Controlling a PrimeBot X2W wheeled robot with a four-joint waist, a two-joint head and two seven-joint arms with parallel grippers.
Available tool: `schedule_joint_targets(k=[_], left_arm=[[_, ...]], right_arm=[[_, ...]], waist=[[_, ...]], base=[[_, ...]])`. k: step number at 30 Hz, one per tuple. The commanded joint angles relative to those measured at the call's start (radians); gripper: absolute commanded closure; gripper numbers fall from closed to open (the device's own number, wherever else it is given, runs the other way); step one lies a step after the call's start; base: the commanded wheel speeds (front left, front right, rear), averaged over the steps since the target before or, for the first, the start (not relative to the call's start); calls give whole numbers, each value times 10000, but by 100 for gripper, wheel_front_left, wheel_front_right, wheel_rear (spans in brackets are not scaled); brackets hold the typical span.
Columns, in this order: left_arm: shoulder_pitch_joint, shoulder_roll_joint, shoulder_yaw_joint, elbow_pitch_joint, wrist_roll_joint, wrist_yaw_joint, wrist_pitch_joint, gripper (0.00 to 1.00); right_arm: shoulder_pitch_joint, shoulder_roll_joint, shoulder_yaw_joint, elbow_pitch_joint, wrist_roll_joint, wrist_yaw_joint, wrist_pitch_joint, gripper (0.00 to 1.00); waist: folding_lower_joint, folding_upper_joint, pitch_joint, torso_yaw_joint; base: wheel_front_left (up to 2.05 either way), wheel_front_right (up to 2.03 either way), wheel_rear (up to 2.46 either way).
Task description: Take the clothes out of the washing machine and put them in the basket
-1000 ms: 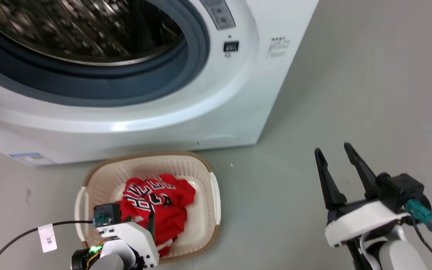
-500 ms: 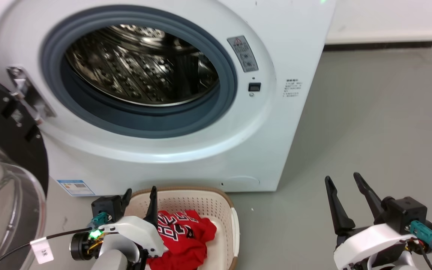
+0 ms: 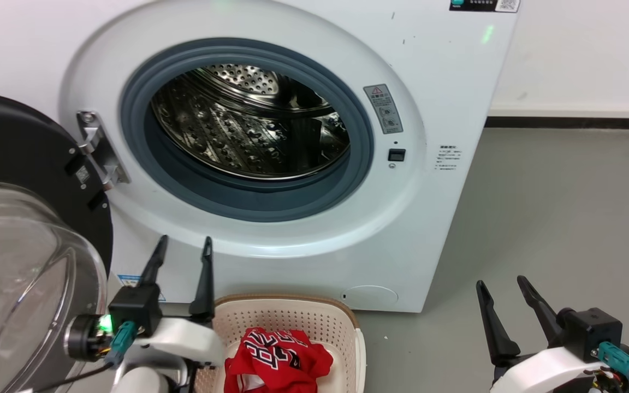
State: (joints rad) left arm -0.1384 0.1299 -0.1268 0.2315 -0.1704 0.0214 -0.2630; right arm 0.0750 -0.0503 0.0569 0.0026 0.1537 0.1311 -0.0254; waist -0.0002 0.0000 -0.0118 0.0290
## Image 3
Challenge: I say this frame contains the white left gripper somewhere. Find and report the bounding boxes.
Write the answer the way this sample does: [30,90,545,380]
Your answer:
[133,235,226,365]

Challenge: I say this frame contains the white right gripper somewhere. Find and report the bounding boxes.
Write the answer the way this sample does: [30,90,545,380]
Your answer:
[476,275,600,393]

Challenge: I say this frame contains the red printed garment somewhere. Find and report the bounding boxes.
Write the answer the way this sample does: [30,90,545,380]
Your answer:
[223,326,334,393]

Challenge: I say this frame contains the cream plastic laundry basket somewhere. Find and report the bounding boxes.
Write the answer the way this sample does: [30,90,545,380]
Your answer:
[194,295,367,393]

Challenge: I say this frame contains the white front-load washing machine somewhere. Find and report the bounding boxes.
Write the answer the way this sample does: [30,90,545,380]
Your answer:
[0,0,523,314]

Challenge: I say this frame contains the blue white energy sticker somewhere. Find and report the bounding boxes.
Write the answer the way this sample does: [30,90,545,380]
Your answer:
[118,274,166,302]

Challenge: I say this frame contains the grey rubber door gasket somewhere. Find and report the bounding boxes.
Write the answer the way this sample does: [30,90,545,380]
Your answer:
[121,37,375,223]

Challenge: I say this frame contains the chrome door hinge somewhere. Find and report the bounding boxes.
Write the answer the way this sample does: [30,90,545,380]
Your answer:
[77,111,130,190]

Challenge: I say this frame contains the round filter cover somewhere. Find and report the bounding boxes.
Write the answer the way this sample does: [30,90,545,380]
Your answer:
[343,285,399,309]

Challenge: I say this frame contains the steel perforated washer drum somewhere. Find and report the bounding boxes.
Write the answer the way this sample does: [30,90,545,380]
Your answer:
[151,64,351,181]

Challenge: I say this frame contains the black washer door with glass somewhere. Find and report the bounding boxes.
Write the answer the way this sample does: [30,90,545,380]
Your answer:
[0,90,114,393]

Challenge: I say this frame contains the white and dark baseboard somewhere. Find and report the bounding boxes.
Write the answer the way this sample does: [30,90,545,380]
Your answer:
[484,103,629,130]

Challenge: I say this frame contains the grey warning sticker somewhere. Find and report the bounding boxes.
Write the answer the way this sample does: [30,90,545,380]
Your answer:
[363,84,404,135]

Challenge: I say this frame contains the black control panel strip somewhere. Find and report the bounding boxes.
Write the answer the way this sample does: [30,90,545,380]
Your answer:
[449,0,521,13]

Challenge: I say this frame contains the teal cable connector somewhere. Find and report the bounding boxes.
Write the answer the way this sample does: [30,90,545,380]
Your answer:
[597,341,629,389]
[104,321,138,365]

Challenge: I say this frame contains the thin black cable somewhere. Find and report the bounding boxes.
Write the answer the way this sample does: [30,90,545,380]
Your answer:
[31,362,114,393]

